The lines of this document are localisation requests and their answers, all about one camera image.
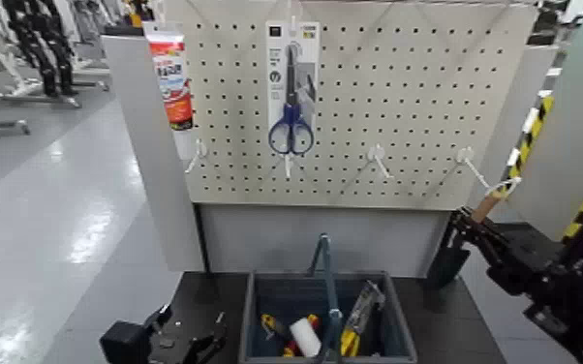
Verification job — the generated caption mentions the yellow black object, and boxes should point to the yellow black object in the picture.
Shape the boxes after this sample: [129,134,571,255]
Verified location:
[127,0,146,28]

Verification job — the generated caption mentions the packaged yellow handled tool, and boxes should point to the packaged yellow handled tool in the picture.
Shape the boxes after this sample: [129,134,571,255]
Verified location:
[341,280,386,358]

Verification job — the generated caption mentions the blue scissors on card package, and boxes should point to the blue scissors on card package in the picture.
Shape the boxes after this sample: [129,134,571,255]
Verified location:
[265,19,321,156]

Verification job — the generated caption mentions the red white glue tube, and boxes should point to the red white glue tube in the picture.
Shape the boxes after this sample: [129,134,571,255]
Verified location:
[143,22,195,132]

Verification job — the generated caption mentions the grey blue crate with handle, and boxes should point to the grey blue crate with handle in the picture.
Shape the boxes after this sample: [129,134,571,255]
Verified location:
[237,233,419,364]

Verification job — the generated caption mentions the grey robot on stand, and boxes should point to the grey robot on stand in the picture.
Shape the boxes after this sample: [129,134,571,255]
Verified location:
[70,0,122,46]

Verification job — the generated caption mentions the beige perforated pegboard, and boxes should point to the beige perforated pegboard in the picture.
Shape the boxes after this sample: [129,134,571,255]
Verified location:
[167,0,539,212]

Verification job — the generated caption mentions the black humanoid robot on stand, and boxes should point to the black humanoid robot on stand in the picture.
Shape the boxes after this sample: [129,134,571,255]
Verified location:
[1,0,79,98]

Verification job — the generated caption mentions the grey partition with hazard tape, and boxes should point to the grey partition with hazard tape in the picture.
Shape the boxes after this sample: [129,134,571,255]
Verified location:
[499,0,583,241]

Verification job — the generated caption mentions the wooden handle green trowel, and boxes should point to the wooden handle green trowel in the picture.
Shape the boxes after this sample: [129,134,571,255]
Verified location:
[425,177,523,290]

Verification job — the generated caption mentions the white paint roller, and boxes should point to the white paint roller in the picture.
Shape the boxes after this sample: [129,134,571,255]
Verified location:
[290,317,322,358]

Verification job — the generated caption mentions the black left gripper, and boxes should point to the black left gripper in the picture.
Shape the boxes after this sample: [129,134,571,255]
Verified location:
[143,305,229,364]

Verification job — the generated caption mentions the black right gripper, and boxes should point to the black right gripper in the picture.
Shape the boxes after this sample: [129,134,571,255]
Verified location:
[449,206,565,298]

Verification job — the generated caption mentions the yellow black handled pliers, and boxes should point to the yellow black handled pliers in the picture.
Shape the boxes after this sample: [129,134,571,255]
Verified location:
[261,313,292,342]

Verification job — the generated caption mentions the grey display side panel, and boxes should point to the grey display side panel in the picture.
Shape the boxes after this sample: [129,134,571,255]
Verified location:
[102,35,206,273]

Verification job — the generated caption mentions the black equipment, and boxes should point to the black equipment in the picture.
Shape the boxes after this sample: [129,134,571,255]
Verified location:
[527,0,572,46]

